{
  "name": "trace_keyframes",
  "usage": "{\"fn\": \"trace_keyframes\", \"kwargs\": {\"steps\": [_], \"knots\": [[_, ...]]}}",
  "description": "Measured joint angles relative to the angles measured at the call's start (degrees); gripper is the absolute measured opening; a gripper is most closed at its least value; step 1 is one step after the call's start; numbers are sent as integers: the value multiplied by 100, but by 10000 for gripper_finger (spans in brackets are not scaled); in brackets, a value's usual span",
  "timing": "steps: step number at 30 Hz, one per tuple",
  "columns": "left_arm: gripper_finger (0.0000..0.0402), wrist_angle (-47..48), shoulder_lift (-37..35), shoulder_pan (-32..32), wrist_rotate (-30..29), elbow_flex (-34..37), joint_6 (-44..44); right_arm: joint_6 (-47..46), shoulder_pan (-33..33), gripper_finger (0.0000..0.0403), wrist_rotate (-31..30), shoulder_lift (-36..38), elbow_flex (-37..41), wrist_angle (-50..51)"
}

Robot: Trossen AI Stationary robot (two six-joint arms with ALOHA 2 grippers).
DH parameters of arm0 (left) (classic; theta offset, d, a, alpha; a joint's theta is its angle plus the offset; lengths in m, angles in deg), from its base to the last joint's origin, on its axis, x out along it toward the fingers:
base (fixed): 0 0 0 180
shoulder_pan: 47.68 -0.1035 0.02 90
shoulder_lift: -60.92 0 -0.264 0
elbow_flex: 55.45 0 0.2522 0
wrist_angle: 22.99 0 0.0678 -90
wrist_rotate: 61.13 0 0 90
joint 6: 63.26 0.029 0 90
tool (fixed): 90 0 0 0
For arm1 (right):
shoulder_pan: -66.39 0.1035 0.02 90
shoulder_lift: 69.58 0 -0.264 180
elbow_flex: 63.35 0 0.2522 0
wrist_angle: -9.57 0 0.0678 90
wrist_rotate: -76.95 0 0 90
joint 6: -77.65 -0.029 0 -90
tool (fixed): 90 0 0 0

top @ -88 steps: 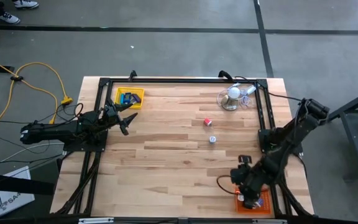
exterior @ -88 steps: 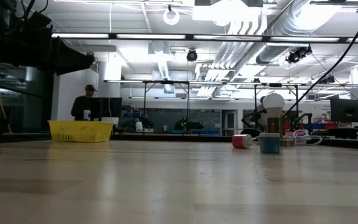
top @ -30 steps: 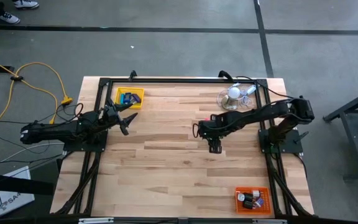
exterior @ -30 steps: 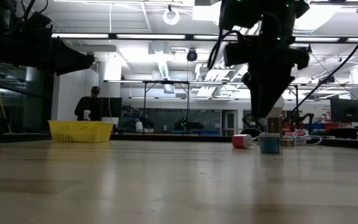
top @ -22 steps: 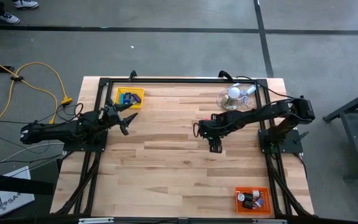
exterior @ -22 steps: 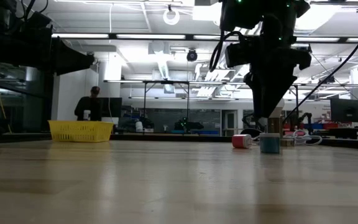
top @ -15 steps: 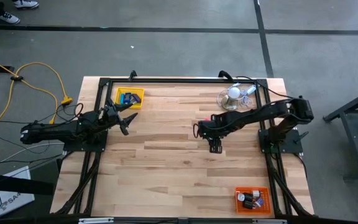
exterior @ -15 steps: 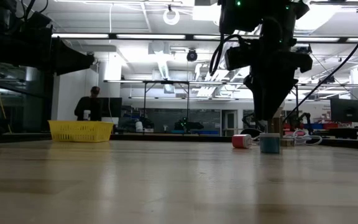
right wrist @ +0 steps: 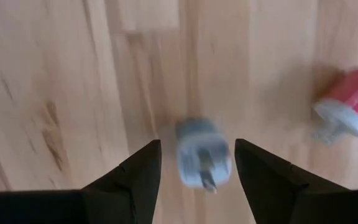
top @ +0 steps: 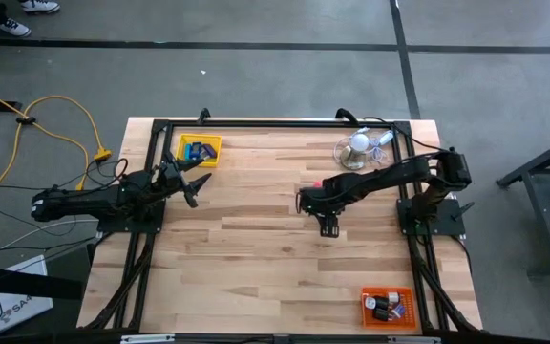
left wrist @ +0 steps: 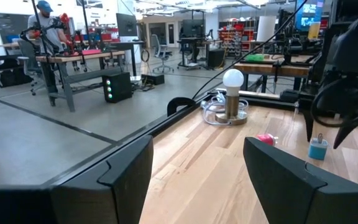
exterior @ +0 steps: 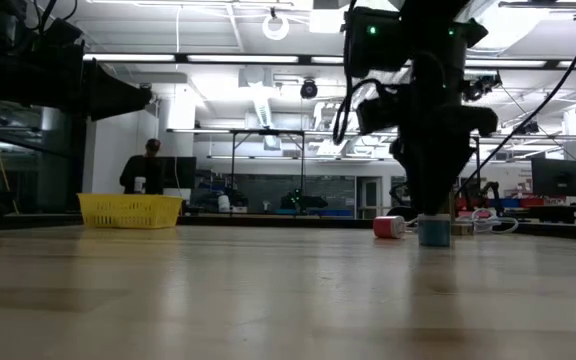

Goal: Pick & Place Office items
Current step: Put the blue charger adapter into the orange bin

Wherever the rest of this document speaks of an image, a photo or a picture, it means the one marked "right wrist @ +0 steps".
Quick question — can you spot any red and white charger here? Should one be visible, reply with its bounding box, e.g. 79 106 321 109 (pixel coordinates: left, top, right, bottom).
310 66 358 146

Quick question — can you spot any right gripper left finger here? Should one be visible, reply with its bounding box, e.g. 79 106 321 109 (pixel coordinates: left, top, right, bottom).
82 139 163 224

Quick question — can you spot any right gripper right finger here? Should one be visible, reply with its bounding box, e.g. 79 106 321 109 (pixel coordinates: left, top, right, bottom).
234 138 351 224

